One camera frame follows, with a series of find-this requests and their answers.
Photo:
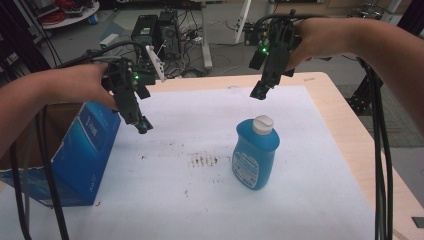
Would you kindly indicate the small white box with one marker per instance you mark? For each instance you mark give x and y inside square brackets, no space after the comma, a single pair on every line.
[109,41]

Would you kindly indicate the white foam mat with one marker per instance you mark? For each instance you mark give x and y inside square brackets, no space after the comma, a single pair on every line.
[186,200]

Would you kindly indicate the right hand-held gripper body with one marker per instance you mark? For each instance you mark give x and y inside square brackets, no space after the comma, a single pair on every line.
[276,50]

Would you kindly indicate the person's right hand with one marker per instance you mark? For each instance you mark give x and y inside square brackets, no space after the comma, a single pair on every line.
[325,38]

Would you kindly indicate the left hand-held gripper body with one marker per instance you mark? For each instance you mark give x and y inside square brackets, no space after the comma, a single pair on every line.
[124,87]

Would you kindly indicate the round white table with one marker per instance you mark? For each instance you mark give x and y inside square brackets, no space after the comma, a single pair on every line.
[75,16]

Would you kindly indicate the dark grey computer tower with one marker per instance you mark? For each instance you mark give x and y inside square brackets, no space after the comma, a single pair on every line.
[169,33]

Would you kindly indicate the white perforated bracket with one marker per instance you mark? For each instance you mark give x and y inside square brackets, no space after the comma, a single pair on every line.
[156,63]

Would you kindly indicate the dark flat object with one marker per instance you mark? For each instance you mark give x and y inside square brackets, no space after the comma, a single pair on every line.
[418,222]

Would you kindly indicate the blue cardboard box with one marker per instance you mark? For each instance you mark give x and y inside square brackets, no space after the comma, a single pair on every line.
[80,156]

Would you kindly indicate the person's left hand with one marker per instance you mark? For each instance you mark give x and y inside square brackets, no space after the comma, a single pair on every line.
[83,81]

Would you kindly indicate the black computer tower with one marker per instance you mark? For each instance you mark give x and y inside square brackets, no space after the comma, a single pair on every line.
[144,30]

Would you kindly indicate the white desk leg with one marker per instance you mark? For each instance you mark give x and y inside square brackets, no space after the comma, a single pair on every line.
[206,43]

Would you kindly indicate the white slanted stand leg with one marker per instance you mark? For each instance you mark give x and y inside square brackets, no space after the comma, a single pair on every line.
[242,20]

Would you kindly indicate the blue bottle with white cap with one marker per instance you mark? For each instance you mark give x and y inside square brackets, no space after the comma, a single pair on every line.
[255,155]

